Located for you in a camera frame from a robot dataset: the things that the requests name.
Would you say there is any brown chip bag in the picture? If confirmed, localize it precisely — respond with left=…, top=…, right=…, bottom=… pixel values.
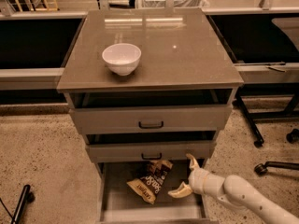
left=127, top=160, right=173, bottom=204

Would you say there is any black stand leg left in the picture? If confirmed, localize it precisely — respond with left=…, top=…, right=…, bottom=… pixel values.
left=10, top=185, right=36, bottom=224

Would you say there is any grey drawer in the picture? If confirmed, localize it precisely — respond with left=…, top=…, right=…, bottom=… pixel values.
left=86, top=131, right=216, bottom=162
left=96, top=161, right=219, bottom=224
left=67, top=89, right=233, bottom=134

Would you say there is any grey drawer cabinet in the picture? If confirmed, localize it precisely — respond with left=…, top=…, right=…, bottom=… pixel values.
left=56, top=8, right=245, bottom=224

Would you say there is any black chair leg with caster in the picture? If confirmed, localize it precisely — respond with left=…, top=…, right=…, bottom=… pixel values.
left=254, top=161, right=299, bottom=175

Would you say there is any grey top drawer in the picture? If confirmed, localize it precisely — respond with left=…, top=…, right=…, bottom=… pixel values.
left=67, top=89, right=233, bottom=134

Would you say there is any black caster wheel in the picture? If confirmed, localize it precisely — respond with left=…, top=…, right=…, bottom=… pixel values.
left=286, top=129, right=299, bottom=144

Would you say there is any grey bottom drawer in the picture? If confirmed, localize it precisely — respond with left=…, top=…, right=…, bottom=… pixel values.
left=96, top=161, right=219, bottom=224

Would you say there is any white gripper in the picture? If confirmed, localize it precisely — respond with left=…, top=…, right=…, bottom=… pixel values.
left=168, top=153, right=225, bottom=199

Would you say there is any grey middle drawer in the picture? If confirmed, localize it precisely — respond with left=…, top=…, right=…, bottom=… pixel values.
left=86, top=131, right=216, bottom=162

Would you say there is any white ceramic bowl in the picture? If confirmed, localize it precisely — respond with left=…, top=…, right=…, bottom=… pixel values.
left=102, top=43, right=141, bottom=76

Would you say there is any black table leg frame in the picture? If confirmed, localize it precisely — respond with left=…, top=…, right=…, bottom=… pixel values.
left=235, top=93, right=299, bottom=147

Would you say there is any white wire basket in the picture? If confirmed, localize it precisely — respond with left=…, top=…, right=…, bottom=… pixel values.
left=136, top=0, right=209, bottom=8

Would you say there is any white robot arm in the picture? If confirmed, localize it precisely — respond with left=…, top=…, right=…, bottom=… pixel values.
left=168, top=153, right=299, bottom=224

